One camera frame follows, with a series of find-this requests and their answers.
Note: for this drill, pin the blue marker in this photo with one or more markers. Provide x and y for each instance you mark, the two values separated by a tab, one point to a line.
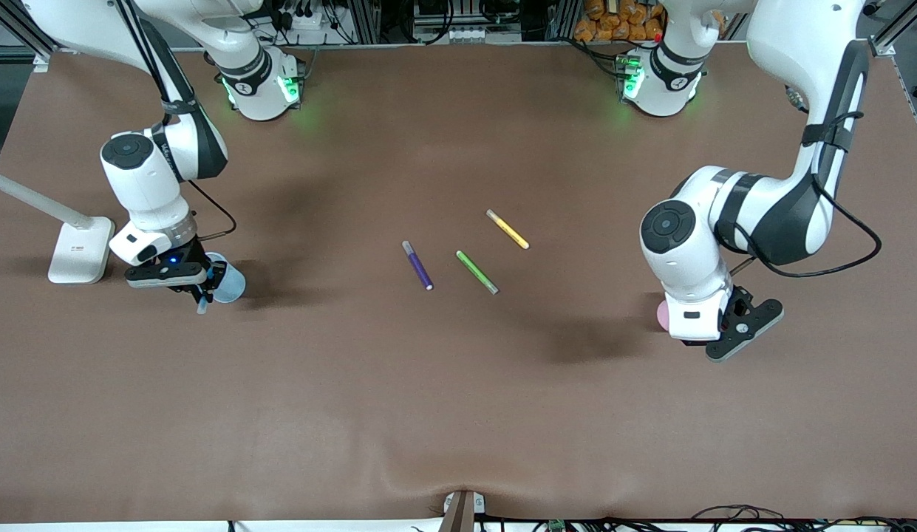
202	307

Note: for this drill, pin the aluminium frame strut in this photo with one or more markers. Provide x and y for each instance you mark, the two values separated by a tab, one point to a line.
883	43
22	37

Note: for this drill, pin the blue plastic cup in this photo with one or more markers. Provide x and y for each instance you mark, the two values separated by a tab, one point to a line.
233	284

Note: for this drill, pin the pile of orange packets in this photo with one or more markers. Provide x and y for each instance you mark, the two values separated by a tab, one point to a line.
613	22

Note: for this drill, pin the white stand with pole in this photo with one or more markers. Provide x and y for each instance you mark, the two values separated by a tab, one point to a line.
77	255

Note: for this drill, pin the pink plastic cup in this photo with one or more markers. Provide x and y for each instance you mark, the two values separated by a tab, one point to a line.
662	314

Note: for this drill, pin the purple marker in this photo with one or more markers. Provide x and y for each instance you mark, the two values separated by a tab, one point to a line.
417	266

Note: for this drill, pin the white power strip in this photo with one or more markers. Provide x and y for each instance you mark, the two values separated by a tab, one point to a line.
304	21

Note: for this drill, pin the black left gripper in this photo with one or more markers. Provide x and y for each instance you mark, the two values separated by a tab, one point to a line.
737	298

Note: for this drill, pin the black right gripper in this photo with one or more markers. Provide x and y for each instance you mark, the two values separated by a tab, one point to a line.
193	253

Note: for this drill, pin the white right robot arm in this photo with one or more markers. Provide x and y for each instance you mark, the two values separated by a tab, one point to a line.
144	185

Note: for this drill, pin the green marker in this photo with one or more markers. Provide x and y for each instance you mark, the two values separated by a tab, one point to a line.
476	272

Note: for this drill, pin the yellow marker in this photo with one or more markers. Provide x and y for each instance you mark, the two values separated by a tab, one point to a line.
508	230

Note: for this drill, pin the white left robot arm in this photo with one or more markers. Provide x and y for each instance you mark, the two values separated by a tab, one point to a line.
768	214

